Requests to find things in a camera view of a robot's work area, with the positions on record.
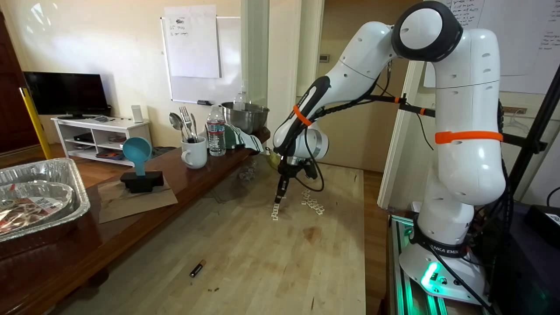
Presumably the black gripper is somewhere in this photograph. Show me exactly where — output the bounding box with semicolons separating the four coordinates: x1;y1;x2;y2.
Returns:
274;156;307;208

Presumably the yellow plastic object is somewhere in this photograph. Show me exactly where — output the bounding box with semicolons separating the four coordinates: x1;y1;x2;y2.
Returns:
256;144;284;173

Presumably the green striped white towel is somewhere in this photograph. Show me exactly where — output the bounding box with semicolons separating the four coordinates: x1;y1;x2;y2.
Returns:
223;123;265;156

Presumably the clear plastic water bottle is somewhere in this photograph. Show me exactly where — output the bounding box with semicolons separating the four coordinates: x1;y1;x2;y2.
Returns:
205;107;230;159

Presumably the white ceramic mug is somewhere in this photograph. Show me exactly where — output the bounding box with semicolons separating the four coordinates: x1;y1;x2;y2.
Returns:
179;135;211;172

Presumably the clear pump sanitizer bottle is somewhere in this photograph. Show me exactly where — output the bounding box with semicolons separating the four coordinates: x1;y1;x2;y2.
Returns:
233;89;249;114

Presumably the small black marker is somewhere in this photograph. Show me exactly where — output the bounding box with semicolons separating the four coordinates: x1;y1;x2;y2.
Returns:
188;261;209;280

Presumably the metal kitchen utensil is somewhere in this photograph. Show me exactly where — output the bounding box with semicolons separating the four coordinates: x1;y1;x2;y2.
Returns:
179;105;200;142

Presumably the metal spoon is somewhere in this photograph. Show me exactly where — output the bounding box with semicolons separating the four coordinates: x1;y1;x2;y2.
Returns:
169;110;190;142

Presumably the black block base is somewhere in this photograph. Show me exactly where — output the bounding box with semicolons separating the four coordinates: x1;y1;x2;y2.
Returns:
120;170;167;194

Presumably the brown cardboard sheet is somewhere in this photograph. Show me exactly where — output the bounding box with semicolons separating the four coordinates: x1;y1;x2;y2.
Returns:
95;173;181;226

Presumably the white paper on whiteboard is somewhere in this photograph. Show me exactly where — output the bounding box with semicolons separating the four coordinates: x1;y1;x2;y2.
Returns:
163;4;223;81

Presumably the white television shelf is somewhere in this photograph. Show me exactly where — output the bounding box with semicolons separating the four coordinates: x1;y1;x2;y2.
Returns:
51;116;155;168

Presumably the brown wooden counter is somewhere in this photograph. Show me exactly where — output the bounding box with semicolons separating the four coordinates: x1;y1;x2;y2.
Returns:
0;130;274;315

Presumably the black flat screen television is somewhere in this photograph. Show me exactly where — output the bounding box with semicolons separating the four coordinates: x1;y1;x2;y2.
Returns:
22;70;114;119

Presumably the black boom rod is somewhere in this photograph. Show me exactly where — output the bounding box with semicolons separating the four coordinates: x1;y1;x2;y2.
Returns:
324;91;552;149

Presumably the yellow stick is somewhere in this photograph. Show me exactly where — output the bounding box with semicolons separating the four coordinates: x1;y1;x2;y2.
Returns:
18;86;55;161

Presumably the black tripod pole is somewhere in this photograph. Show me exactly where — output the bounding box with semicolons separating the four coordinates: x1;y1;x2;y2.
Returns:
506;61;560;196

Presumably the large written whiteboard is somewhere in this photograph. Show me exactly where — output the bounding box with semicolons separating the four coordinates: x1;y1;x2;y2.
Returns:
442;0;560;96

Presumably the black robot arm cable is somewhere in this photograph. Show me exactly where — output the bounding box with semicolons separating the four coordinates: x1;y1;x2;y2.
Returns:
289;63;405;194

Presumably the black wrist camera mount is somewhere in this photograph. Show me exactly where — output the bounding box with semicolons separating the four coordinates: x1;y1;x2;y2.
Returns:
300;159;323;180

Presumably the wall whiteboard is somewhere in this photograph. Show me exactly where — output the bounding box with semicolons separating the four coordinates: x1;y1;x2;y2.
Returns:
158;12;246;107

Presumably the aluminium rail frame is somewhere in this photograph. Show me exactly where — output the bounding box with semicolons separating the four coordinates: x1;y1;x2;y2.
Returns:
387;212;499;315

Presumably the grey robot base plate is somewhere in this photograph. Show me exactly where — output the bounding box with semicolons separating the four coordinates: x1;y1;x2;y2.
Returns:
398;240;491;306

